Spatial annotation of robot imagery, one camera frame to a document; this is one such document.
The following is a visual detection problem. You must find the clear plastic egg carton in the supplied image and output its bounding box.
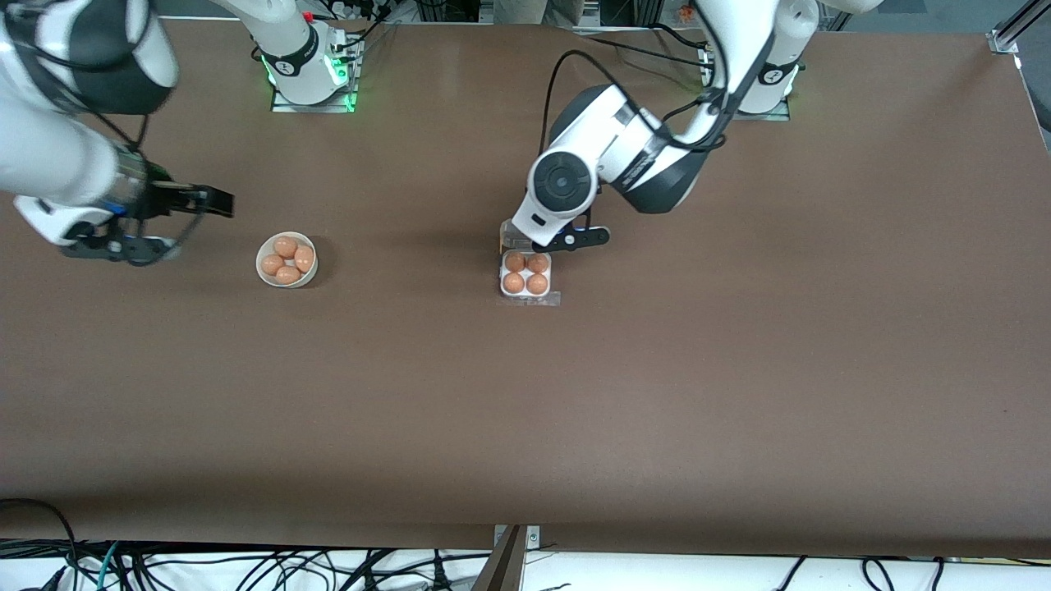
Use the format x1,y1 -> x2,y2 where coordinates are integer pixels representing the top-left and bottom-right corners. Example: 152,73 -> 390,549
496,218 -> 562,309

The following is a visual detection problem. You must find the white round bowl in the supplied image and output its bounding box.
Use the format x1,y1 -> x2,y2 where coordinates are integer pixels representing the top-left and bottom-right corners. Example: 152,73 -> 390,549
255,231 -> 319,290

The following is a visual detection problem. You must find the person in khaki trousers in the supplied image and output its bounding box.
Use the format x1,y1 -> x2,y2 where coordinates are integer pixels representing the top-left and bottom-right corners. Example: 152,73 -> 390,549
493,0 -> 589,27

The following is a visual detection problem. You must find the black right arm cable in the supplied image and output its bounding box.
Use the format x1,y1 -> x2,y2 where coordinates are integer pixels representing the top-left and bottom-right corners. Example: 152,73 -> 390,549
89,110 -> 154,158

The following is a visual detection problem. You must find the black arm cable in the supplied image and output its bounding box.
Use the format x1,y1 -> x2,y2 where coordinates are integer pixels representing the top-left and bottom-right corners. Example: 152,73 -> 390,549
89,110 -> 154,158
539,49 -> 733,155

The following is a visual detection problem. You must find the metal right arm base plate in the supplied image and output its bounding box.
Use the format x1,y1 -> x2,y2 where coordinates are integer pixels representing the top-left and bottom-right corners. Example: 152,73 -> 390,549
270,34 -> 360,115

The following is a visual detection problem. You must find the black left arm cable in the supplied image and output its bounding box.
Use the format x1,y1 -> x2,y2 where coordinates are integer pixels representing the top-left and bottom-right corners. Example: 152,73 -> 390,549
539,49 -> 733,155

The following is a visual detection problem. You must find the thin black power cable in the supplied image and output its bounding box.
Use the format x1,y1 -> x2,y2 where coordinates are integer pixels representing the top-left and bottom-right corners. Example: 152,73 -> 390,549
650,23 -> 705,52
586,36 -> 709,70

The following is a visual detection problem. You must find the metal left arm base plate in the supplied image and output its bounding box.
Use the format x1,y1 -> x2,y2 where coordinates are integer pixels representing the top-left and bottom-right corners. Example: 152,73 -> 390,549
732,97 -> 792,122

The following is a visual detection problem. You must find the small metal table bracket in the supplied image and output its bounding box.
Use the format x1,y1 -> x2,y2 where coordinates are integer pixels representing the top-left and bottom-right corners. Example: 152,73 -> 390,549
493,525 -> 541,552

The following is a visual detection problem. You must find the black looped cable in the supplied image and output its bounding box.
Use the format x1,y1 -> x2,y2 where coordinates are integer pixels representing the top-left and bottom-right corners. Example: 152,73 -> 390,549
0,497 -> 80,591

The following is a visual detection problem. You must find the teal cable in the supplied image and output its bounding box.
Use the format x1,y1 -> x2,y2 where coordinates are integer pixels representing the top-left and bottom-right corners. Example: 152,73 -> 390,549
95,541 -> 124,591

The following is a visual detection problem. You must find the aluminium frame profile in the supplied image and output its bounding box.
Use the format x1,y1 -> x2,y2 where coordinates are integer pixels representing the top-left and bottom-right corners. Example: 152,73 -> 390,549
988,0 -> 1051,56

